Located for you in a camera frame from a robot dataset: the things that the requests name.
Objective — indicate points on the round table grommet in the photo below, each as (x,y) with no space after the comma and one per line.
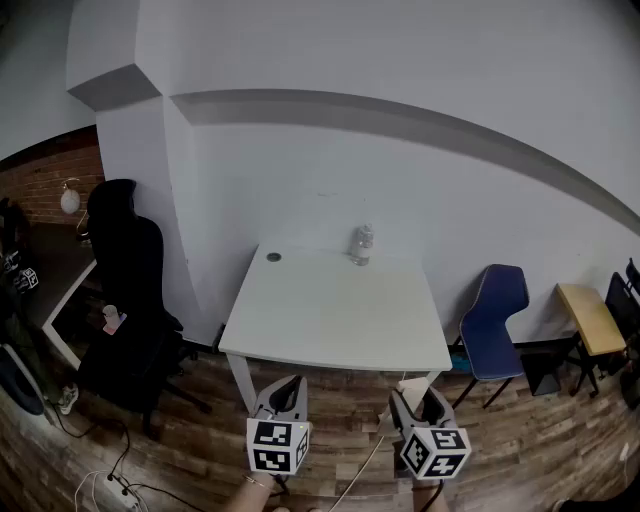
(273,257)

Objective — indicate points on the teal bag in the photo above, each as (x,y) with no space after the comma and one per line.
(460,362)

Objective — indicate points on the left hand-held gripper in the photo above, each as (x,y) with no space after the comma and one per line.
(272,445)

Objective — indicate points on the white globe lamp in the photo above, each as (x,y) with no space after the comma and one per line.
(70,200)

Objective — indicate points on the white table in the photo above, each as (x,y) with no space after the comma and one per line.
(335,310)

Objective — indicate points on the pink cup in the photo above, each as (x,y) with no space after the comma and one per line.
(112,320)

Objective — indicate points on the black folding chair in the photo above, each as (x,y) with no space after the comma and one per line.
(622,300)

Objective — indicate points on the dark desk with white edge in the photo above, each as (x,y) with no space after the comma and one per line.
(60,310)

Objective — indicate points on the blue chair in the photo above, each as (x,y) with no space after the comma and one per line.
(492,325)

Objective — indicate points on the person's left forearm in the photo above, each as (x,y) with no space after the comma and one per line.
(252,497)

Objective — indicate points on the clear plastic bottle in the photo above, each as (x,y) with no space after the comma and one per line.
(362,245)

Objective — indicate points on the person's right forearm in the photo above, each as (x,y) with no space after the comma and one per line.
(427,497)

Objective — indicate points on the white power strip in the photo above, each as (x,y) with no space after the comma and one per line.
(120,490)

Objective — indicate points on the black office chair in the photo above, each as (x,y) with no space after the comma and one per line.
(127,280)

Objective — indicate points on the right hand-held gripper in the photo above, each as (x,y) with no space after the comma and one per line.
(435,452)

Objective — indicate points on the yellow-topped small table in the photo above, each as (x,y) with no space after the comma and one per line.
(590,315)

